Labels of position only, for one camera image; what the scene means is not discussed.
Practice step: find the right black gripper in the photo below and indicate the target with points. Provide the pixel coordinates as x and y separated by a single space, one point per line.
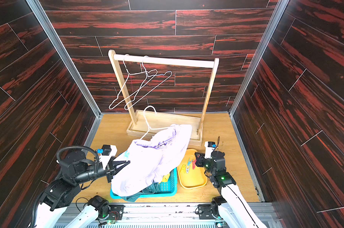
205 161

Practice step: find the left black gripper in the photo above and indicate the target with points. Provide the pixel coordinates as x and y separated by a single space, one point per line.
109 169

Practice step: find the yellow clothespin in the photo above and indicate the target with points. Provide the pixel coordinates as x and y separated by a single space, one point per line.
183 169

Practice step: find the lilac shorts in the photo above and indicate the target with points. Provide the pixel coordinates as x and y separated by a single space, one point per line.
171 142

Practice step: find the green shorts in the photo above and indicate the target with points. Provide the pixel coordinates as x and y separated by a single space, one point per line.
150 190

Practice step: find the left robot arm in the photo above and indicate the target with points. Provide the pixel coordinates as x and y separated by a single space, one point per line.
79 164

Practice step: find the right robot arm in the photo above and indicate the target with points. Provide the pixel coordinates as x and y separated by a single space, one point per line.
230 205

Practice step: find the yellow plastic tray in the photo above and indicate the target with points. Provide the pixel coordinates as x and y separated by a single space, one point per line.
195 178

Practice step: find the turquoise plastic basket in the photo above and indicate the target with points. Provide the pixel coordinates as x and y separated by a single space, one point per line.
169 188

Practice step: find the wooden clothes rack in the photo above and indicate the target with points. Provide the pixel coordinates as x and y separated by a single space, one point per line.
147 122

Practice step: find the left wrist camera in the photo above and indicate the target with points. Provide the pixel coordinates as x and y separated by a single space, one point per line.
105 154

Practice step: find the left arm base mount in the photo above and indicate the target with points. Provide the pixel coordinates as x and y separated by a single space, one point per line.
111 212

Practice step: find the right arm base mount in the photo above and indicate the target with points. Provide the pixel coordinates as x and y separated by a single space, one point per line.
214 211

